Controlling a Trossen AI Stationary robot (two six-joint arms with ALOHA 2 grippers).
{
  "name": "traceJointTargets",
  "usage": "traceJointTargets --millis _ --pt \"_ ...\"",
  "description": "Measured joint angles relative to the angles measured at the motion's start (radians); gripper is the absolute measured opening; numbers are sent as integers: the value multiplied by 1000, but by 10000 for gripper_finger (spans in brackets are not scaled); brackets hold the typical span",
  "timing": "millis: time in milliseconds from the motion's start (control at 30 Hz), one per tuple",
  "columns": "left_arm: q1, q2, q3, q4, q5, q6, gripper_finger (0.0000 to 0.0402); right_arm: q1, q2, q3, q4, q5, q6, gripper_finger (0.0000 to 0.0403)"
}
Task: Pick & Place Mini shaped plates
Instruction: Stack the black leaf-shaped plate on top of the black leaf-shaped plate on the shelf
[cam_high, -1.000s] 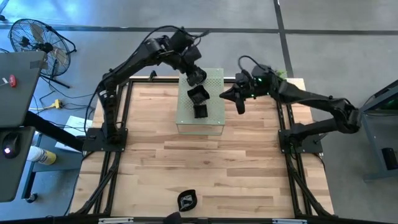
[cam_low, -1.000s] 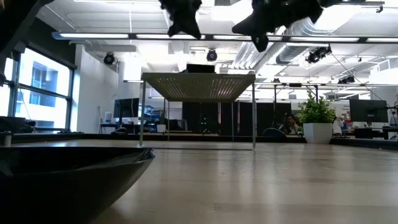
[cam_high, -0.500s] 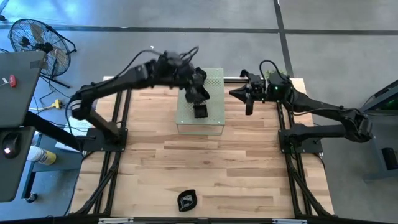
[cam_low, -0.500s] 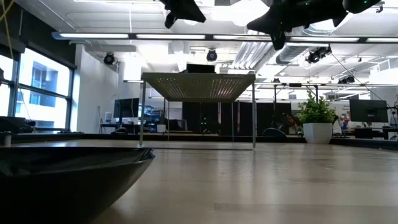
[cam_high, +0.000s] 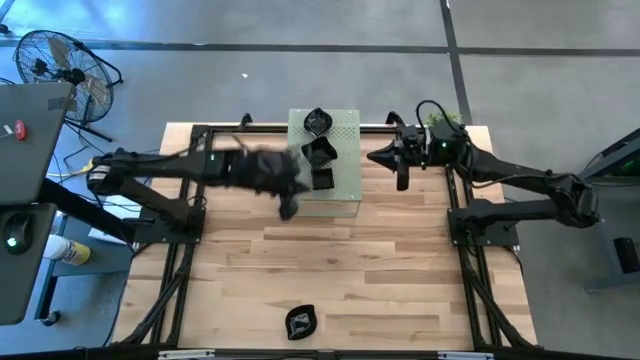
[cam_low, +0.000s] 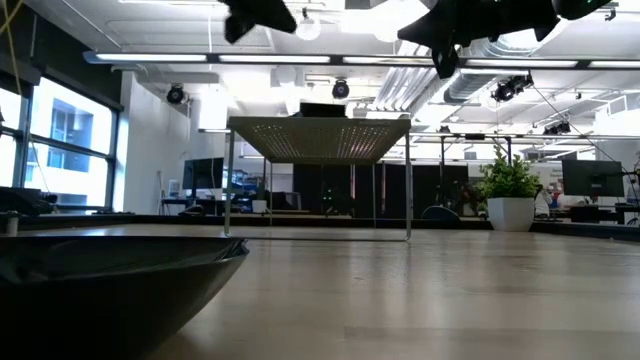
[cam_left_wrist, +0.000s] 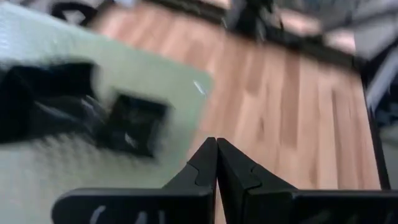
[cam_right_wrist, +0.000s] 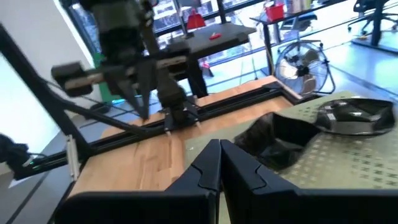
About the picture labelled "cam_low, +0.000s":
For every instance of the silver ventilation duct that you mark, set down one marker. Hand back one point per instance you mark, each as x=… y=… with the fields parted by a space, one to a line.
x=475 y=80

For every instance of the large window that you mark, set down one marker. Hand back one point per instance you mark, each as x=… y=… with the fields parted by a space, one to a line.
x=75 y=165

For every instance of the green potted plant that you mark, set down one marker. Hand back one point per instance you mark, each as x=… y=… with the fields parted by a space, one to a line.
x=507 y=177

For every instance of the black partition wall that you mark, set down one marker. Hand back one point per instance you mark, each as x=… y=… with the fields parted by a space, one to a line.
x=390 y=187

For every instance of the black computer monitor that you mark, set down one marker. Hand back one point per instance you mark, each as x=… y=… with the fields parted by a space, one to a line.
x=592 y=177
x=202 y=173

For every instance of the person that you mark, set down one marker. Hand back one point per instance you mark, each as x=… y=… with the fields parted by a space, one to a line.
x=542 y=202
x=469 y=197

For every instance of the dark glossy plate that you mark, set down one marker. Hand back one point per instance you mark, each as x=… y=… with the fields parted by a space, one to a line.
x=100 y=300

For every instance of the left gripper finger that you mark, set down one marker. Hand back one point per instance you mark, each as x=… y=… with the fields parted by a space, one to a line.
x=277 y=12
x=260 y=17

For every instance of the long linear ceiling light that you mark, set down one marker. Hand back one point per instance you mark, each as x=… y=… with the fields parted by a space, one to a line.
x=270 y=58

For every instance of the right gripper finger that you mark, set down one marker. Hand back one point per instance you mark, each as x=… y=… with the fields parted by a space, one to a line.
x=432 y=20
x=425 y=37

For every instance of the white plant pot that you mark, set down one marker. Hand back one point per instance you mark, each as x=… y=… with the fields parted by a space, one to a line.
x=511 y=214

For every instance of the small cup with dark lid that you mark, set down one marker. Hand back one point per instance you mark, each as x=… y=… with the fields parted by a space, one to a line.
x=12 y=222

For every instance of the round white pendant lamp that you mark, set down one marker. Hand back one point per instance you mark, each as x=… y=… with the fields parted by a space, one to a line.
x=307 y=30

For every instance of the dark bag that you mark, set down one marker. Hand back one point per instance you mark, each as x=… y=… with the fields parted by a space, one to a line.
x=22 y=200

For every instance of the dark office chair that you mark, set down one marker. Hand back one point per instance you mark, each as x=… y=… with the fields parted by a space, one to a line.
x=440 y=213

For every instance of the small white pot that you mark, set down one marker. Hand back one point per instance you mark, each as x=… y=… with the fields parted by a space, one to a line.
x=259 y=206

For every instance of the round black ceiling camera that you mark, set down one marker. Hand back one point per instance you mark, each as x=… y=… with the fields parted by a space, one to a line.
x=340 y=89
x=175 y=94

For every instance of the perforated metal shelf rack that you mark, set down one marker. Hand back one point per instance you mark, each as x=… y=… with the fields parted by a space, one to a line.
x=320 y=140

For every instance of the black ceiling spotlight cluster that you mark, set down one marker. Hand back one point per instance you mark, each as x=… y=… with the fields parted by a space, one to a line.
x=512 y=86
x=557 y=128

